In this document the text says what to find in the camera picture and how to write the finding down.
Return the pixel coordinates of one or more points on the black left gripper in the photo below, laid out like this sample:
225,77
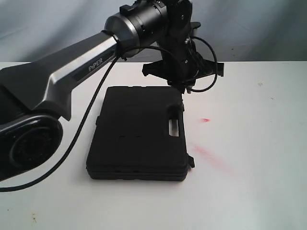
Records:
181,64

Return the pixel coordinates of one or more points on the black plastic tool case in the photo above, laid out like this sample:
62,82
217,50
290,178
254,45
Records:
140,135

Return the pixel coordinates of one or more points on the white backdrop cloth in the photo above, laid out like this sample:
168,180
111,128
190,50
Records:
238,30

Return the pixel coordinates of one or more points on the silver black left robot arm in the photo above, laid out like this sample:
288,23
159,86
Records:
35,95

